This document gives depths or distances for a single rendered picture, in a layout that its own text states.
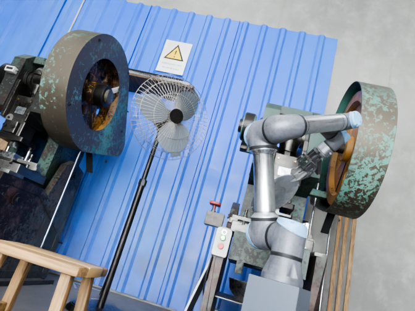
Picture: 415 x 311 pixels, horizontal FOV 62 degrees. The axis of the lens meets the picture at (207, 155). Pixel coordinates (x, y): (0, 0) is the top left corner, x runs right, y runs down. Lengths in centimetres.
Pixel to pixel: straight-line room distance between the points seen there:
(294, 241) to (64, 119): 152
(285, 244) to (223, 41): 299
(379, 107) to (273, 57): 205
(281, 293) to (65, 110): 157
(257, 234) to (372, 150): 80
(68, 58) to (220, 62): 198
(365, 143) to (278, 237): 80
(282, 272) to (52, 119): 162
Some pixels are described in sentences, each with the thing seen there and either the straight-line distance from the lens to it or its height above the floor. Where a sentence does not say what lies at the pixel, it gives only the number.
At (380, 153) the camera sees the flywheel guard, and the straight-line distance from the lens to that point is 192.
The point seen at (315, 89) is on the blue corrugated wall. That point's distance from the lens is 375.
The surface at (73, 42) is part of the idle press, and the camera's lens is 233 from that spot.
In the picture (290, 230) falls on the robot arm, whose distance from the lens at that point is 130.
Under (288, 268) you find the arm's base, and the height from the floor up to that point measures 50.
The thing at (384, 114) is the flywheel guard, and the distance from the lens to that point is 199.
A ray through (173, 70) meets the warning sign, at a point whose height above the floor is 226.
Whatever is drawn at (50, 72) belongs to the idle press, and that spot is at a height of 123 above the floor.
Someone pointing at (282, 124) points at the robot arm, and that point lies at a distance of 136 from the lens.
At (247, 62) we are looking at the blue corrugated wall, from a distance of 383.
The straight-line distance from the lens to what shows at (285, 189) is 188.
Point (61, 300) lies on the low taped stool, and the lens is 119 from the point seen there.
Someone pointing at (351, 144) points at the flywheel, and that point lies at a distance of 223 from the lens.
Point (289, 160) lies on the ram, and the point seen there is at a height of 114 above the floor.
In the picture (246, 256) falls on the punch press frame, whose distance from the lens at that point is 182.
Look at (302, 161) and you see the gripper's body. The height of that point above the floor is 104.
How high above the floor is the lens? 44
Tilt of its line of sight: 17 degrees up
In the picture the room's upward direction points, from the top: 16 degrees clockwise
